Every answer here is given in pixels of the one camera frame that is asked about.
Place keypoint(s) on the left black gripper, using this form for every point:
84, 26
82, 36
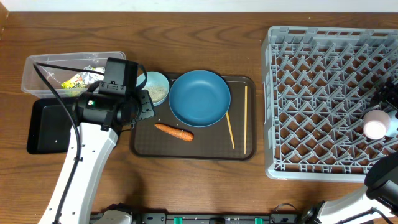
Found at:
148, 109

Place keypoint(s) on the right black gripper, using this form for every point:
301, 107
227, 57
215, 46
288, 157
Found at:
389, 93

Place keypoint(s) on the pink cup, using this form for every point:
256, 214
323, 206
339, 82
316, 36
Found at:
376, 124

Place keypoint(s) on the light blue cup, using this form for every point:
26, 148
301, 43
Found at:
393, 125

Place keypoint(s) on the white tissue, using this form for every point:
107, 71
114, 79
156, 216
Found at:
89, 77

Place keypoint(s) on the yellow snack wrapper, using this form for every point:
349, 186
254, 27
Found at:
75, 82

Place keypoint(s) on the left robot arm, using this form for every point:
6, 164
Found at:
100, 119

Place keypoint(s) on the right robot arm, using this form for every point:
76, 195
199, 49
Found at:
378, 197

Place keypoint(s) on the grey dishwasher rack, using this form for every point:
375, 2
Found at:
318, 83

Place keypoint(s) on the light blue small bowl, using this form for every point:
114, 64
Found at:
158, 87

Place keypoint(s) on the orange carrot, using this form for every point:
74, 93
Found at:
178, 133

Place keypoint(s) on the dark blue plate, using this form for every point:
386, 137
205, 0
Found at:
199, 98

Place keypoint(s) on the short wooden chopstick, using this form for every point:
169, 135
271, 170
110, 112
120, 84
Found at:
230, 129

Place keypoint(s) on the clear plastic bin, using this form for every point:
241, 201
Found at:
33, 84

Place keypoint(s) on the dark brown serving tray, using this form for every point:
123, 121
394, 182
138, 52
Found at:
212, 142

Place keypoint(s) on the black rectangular bin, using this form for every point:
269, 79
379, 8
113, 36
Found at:
50, 127

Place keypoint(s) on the long wooden chopstick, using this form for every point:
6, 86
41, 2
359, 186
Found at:
245, 117

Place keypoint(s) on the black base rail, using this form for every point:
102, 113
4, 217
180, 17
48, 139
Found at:
121, 213

